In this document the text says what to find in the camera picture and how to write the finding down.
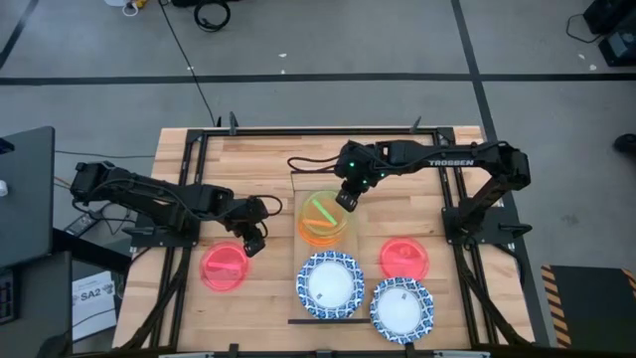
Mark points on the black mat with hazard stripes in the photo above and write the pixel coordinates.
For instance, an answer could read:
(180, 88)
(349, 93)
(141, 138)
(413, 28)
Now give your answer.
(591, 308)

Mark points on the black power adapter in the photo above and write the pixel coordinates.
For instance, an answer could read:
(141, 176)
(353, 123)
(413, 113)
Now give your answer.
(82, 225)

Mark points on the green plastic plate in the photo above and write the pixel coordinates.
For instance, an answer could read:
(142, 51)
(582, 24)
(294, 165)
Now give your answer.
(323, 214)

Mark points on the black device with buttons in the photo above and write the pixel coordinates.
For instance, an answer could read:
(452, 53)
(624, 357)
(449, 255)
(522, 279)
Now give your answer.
(7, 298)

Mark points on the dark grey side desk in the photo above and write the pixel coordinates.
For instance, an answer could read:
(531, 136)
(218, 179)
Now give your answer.
(25, 199)

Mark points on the small white cup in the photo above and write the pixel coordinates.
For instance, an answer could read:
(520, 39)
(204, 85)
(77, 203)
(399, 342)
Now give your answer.
(2, 188)

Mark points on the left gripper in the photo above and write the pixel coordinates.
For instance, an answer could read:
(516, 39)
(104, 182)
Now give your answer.
(252, 238)

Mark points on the white printed paper sheet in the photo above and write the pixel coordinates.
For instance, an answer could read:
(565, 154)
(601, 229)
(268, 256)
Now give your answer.
(94, 310)

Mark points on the blue white paper plate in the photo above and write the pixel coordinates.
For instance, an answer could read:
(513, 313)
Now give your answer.
(400, 312)
(330, 283)

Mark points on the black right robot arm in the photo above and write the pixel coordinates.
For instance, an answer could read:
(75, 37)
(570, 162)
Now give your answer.
(447, 159)

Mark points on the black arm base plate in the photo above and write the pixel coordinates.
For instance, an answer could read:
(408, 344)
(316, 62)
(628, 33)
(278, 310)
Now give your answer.
(457, 234)
(164, 241)

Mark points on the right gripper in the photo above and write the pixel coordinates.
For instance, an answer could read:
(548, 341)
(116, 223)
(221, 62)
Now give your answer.
(360, 169)

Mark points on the pink plastic plate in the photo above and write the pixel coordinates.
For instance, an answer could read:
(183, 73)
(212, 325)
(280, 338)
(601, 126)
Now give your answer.
(405, 258)
(218, 266)

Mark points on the black aluminium table frame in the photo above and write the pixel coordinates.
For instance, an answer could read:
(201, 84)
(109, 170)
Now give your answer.
(318, 131)

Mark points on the orange plastic plate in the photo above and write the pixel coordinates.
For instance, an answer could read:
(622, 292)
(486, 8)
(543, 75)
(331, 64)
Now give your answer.
(318, 240)

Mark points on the black bag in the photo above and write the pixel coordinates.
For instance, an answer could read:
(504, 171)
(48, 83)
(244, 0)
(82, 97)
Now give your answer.
(611, 12)

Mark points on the black frame upright post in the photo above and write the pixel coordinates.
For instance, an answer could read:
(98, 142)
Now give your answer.
(232, 124)
(415, 125)

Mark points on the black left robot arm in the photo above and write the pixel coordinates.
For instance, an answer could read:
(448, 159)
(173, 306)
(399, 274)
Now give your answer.
(164, 199)

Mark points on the black equipment case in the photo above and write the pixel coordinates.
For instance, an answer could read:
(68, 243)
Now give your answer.
(618, 47)

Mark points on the person's foot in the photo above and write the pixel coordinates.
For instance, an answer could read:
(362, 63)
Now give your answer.
(626, 143)

